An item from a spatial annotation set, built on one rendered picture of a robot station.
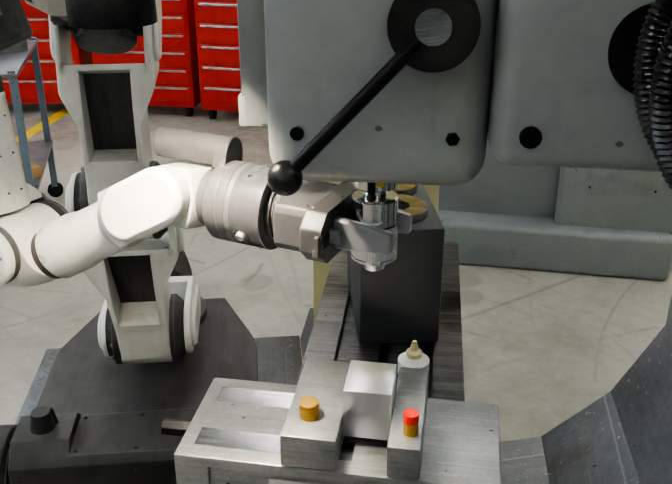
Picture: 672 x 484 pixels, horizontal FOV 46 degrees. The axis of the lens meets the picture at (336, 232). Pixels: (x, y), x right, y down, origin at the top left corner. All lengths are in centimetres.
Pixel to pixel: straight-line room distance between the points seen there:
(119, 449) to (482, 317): 189
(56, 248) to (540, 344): 229
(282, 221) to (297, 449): 24
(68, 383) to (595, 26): 144
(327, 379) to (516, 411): 178
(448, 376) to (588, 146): 56
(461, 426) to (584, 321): 231
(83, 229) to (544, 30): 57
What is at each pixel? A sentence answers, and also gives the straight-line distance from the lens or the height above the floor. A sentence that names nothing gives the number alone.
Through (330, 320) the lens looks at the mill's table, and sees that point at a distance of 127.
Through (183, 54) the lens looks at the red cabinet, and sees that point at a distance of 568.
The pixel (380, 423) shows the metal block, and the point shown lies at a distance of 88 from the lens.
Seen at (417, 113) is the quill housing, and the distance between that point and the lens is 67.
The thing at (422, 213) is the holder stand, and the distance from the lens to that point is 115.
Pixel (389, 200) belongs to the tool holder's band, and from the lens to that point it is 78.
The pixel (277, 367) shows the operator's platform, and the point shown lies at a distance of 210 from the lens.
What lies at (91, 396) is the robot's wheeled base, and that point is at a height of 57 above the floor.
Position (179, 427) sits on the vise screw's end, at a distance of 98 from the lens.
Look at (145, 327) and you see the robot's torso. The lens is 165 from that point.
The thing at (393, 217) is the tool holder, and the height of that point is 125.
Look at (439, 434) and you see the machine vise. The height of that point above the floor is 99.
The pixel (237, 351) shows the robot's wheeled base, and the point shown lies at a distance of 186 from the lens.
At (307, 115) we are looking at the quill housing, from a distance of 67.
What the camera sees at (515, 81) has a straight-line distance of 64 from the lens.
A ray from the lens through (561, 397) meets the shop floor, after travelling 278.
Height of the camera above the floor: 156
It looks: 24 degrees down
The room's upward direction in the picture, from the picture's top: straight up
